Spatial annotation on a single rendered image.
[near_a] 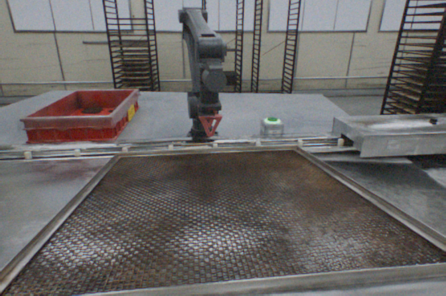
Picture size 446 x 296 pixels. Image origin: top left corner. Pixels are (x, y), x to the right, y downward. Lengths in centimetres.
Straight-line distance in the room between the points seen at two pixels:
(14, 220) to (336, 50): 577
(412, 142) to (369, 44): 534
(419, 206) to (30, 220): 79
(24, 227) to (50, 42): 529
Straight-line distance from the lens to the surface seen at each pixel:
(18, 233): 48
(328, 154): 96
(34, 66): 588
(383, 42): 645
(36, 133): 115
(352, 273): 33
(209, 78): 69
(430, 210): 81
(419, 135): 101
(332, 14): 584
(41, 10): 571
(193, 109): 91
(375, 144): 93
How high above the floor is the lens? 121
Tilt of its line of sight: 21 degrees down
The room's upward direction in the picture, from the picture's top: straight up
